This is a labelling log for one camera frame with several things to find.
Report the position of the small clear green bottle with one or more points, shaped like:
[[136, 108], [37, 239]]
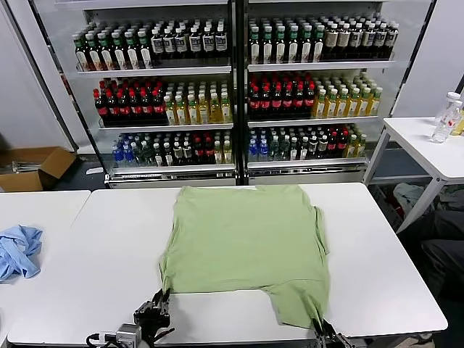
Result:
[[285, 149], [147, 155], [137, 155], [274, 150]]

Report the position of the white crumpled garment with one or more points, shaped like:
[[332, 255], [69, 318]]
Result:
[[409, 195]]

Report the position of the drinks display cabinet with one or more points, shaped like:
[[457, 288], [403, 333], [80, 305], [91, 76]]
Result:
[[308, 177], [170, 179]]

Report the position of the small blue water bottle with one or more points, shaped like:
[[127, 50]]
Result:
[[263, 151], [127, 154], [252, 152], [117, 155]]

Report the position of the silver metal rails bundle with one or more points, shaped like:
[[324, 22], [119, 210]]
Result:
[[21, 165]]

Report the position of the clear water bottle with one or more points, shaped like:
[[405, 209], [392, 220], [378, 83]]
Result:
[[443, 128]]

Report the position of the dark tea bottle green cap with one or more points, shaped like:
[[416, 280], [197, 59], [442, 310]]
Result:
[[319, 47], [132, 55], [81, 58], [145, 54], [280, 48], [107, 57], [120, 56], [293, 48], [255, 49], [94, 57], [306, 47], [268, 49]]

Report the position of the small cola bottle red cap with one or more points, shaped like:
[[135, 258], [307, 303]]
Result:
[[342, 144], [208, 152], [198, 152], [332, 145]]

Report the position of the tall clear bottle white cap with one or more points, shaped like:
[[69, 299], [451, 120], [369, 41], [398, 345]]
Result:
[[449, 108]]

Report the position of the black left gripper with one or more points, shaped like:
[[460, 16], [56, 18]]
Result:
[[154, 320]]

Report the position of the yellow juice bottle green label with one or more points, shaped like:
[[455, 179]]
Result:
[[192, 111], [181, 112], [375, 104], [352, 105], [215, 111], [363, 105], [204, 111], [341, 106], [226, 110], [320, 107], [169, 112], [331, 106]]

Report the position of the dark drink bottle beige label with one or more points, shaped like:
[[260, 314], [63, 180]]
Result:
[[343, 39], [331, 40]]

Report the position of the small yellow juice bottle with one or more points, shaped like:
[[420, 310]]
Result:
[[218, 154], [361, 146], [227, 153], [351, 146]]

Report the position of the light green polo shirt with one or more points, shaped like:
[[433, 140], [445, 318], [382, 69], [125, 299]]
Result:
[[246, 235]]

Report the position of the small dark bottle white cap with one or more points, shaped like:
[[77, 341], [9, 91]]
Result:
[[294, 149], [168, 155], [158, 156], [303, 148]]

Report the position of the grey green clothes pile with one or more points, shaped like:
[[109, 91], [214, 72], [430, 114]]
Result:
[[453, 197]]

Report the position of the small white floor object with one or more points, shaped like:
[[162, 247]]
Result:
[[95, 170]]

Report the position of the white side table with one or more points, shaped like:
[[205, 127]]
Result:
[[420, 148]]

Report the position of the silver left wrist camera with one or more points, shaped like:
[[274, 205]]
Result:
[[127, 333]]

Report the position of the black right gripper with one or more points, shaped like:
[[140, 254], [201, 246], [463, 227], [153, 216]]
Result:
[[331, 342]]

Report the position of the yellow drink bottle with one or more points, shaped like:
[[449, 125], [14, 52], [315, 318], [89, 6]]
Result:
[[459, 127]]

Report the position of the open glass cabinet door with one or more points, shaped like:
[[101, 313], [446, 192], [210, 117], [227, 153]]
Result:
[[59, 90], [404, 54]]

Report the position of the open brown cardboard box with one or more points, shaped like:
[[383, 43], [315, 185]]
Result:
[[29, 179]]

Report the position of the dark drink bottle blue label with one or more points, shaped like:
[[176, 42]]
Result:
[[390, 36], [181, 44], [207, 42], [356, 38], [194, 43], [220, 41], [157, 45], [368, 37], [169, 44], [380, 36]]

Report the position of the person in dark clothes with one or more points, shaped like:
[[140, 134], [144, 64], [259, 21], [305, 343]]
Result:
[[442, 253]]

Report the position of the light blue crumpled garment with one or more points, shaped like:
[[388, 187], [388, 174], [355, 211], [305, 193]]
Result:
[[21, 246]]

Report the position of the small dark bottle beige label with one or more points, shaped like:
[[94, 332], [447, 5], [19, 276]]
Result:
[[177, 152], [322, 146], [312, 146], [187, 152]]

